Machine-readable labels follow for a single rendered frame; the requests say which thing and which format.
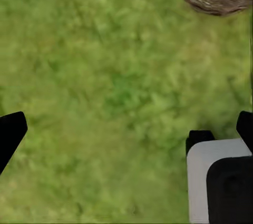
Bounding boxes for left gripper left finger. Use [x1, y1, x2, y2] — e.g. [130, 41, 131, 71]
[0, 111, 27, 175]

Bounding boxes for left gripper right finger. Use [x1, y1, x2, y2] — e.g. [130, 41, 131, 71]
[236, 111, 253, 154]

